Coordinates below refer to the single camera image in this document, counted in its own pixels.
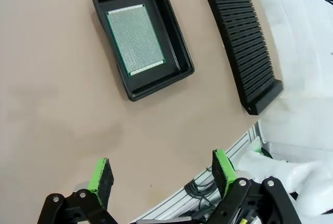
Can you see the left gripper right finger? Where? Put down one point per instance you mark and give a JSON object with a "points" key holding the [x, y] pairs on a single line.
{"points": [[223, 168]]}

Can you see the black ESD tray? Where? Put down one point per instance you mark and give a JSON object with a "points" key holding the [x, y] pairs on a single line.
{"points": [[179, 52]]}

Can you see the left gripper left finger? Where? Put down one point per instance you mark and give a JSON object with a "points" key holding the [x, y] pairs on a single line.
{"points": [[96, 177]]}

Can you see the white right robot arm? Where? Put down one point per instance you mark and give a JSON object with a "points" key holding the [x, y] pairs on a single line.
{"points": [[294, 174]]}

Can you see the green perforated circuit board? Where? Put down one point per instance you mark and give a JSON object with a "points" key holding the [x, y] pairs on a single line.
{"points": [[135, 39]]}

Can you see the black slotted board rack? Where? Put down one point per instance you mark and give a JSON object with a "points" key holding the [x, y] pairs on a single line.
{"points": [[242, 39]]}

